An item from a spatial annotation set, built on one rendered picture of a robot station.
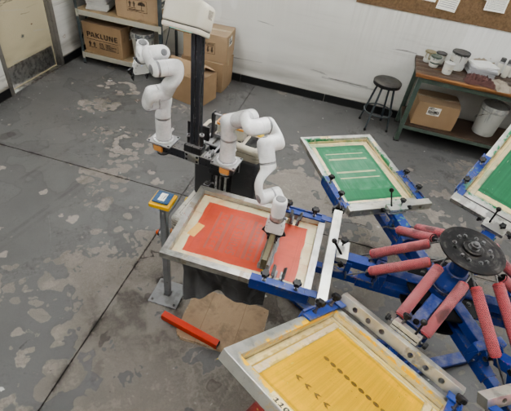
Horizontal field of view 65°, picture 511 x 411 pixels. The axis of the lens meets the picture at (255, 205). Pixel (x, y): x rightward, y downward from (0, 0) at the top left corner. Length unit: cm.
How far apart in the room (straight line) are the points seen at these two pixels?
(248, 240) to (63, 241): 186
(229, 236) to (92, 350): 128
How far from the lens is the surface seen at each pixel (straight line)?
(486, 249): 219
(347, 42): 561
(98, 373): 293
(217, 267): 206
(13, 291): 344
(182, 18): 206
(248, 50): 589
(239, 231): 229
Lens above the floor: 259
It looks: 42 degrees down
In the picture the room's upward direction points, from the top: 9 degrees clockwise
